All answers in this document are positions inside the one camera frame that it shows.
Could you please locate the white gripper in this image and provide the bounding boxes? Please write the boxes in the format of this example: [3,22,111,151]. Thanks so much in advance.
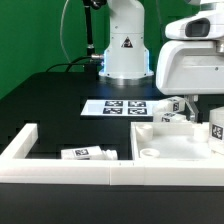
[156,0,224,123]

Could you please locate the white square tabletop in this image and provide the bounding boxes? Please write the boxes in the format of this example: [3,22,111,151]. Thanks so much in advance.
[130,122,212,160]

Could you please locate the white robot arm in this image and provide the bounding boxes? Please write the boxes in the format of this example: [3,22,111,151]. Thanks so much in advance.
[99,0,224,119]

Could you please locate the white AprilTag base sheet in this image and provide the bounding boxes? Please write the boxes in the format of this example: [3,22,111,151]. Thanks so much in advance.
[81,99,159,117]

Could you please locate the white U-shaped fence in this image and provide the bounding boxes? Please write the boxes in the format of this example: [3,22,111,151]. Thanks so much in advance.
[0,124,224,186]

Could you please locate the black cables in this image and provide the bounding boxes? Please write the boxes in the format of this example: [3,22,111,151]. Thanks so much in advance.
[45,55,105,74]

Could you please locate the grey cable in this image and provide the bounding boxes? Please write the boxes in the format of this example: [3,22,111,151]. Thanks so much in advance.
[59,0,72,65]

